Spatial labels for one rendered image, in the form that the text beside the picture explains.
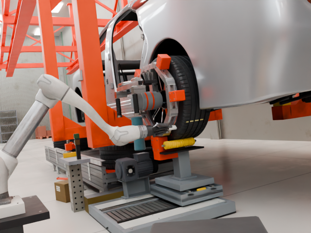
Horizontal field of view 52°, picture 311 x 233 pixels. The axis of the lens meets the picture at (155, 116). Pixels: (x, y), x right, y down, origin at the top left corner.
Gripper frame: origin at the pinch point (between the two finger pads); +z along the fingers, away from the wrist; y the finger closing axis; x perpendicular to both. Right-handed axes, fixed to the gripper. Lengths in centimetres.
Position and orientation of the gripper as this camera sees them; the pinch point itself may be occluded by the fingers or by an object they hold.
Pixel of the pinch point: (171, 127)
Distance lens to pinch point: 224.4
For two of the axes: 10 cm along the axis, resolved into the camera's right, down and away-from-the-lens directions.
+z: 8.9, -1.0, 4.5
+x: -3.9, -6.7, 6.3
